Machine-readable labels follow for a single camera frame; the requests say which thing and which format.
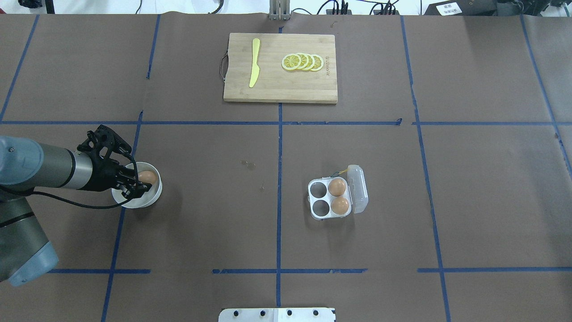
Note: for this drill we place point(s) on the lemon slice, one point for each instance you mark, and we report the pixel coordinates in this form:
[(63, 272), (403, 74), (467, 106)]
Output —
[(304, 60), (318, 63), (291, 62), (310, 61)]

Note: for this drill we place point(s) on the clear plastic egg box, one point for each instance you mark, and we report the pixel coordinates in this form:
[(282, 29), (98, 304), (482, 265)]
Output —
[(320, 199)]

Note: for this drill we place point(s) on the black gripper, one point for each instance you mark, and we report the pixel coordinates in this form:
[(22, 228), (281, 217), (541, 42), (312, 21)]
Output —
[(102, 175)]

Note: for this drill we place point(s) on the bamboo cutting board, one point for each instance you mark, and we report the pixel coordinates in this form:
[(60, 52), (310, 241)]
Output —
[(275, 85)]

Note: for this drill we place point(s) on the yellow plastic knife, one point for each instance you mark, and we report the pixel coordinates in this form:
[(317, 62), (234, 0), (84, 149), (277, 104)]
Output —
[(255, 69)]

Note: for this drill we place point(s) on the brown egg in box far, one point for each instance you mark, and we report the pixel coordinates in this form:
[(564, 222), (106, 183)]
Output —
[(337, 187)]

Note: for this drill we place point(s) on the aluminium frame post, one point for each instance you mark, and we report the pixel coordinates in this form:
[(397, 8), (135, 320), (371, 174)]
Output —
[(279, 10)]

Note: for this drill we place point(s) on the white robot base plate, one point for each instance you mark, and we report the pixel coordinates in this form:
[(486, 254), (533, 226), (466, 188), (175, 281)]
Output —
[(291, 314)]

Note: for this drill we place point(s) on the brown egg from bowl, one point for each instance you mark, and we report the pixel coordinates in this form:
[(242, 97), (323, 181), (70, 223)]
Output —
[(148, 177)]

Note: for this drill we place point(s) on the brown egg in box near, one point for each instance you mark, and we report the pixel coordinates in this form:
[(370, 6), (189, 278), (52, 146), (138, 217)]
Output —
[(340, 206)]

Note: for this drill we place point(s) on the lemon slice front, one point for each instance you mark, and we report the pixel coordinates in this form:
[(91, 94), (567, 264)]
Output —
[(291, 62)]

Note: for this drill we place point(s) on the brown egg in box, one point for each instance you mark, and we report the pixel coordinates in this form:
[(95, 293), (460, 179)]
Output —
[(340, 206), (337, 187)]

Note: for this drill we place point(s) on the white bowl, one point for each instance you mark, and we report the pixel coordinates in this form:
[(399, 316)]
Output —
[(148, 197)]

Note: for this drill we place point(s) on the lemon slice back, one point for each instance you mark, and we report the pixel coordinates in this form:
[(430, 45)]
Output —
[(318, 63)]

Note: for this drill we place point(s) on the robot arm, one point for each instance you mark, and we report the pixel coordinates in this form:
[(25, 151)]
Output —
[(26, 251)]

